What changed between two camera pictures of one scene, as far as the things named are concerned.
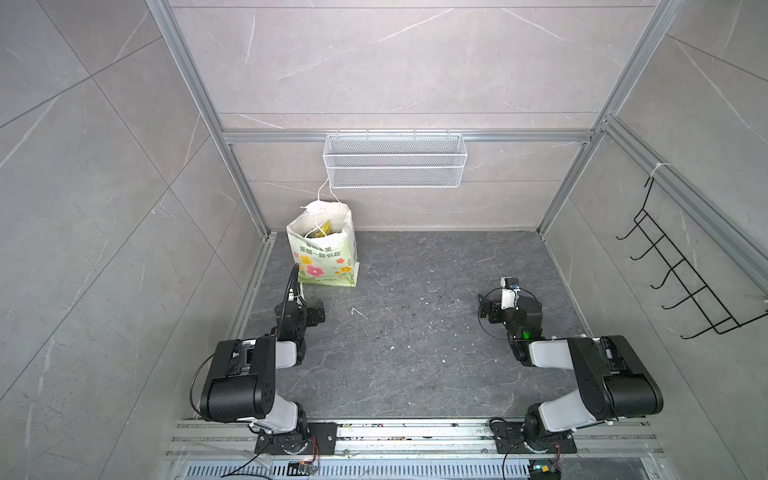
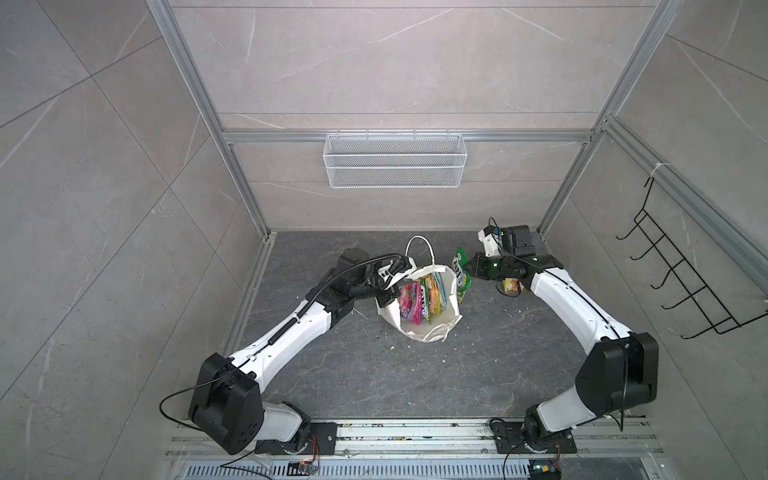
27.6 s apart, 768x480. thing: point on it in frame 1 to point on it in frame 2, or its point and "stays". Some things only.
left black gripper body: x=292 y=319 to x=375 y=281
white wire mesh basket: x=389 y=161 stays
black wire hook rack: x=714 y=311 stays
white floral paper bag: x=331 y=261 to x=434 y=328
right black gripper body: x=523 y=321 to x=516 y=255
